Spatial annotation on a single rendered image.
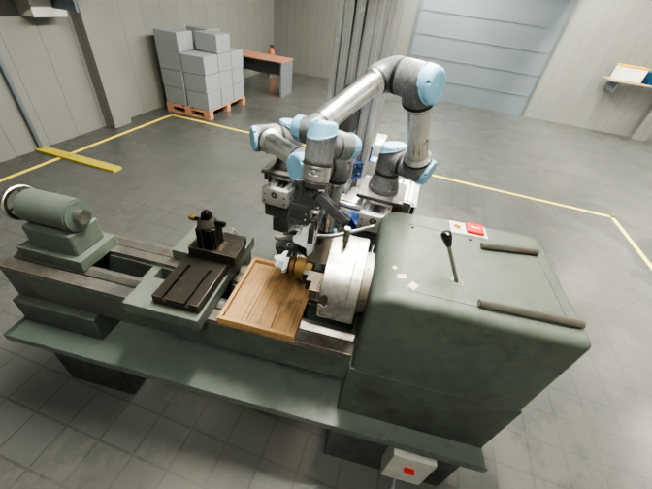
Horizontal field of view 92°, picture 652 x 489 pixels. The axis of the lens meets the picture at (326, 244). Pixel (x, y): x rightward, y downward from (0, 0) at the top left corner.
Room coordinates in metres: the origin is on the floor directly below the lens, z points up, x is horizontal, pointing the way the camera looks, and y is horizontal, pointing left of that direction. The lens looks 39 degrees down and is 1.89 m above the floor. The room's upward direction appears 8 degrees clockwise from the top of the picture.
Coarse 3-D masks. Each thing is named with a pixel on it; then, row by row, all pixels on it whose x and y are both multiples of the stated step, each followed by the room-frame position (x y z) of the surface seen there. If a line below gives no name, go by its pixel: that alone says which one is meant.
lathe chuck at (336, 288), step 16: (336, 240) 0.84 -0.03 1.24; (352, 240) 0.86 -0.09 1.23; (336, 256) 0.77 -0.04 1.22; (352, 256) 0.78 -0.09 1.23; (336, 272) 0.73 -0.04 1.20; (352, 272) 0.73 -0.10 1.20; (320, 288) 0.70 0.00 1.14; (336, 288) 0.70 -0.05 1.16; (320, 304) 0.69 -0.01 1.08; (336, 304) 0.68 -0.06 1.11; (336, 320) 0.70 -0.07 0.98
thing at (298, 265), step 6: (294, 258) 0.85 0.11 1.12; (300, 258) 0.85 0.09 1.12; (306, 258) 0.85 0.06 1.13; (288, 264) 0.83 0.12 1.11; (294, 264) 0.83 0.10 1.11; (300, 264) 0.83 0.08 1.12; (306, 264) 0.84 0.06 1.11; (312, 264) 0.84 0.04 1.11; (288, 270) 0.82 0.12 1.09; (294, 270) 0.81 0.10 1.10; (300, 270) 0.81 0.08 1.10; (312, 270) 0.86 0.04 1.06; (294, 276) 0.81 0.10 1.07; (300, 276) 0.81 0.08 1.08
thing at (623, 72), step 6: (618, 66) 8.00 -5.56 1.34; (624, 66) 7.75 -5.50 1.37; (630, 66) 7.72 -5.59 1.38; (636, 66) 7.90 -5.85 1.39; (618, 72) 7.84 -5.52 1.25; (624, 72) 7.74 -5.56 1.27; (630, 72) 7.72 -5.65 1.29; (636, 72) 7.69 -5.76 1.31; (642, 72) 7.67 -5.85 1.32; (618, 78) 7.75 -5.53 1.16; (624, 78) 7.73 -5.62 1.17; (630, 78) 7.70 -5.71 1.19; (636, 78) 7.68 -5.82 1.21; (642, 78) 7.65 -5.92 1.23
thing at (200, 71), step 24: (168, 48) 5.34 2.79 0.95; (192, 48) 5.64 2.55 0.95; (216, 48) 5.60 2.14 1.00; (168, 72) 5.36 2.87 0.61; (192, 72) 5.26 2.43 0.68; (216, 72) 5.54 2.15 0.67; (240, 72) 6.25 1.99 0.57; (168, 96) 5.38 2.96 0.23; (192, 96) 5.27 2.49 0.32; (216, 96) 5.46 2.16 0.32; (240, 96) 6.20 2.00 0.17
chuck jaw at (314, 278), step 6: (306, 270) 0.81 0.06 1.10; (306, 276) 0.79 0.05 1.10; (312, 276) 0.79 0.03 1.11; (318, 276) 0.79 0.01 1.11; (306, 282) 0.76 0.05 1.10; (312, 282) 0.75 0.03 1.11; (318, 282) 0.75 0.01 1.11; (306, 288) 0.75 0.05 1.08; (312, 288) 0.72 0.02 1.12; (318, 288) 0.72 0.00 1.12; (312, 294) 0.71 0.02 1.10; (318, 294) 0.71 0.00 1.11; (318, 300) 0.69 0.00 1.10; (324, 300) 0.69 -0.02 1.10; (324, 306) 0.68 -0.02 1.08
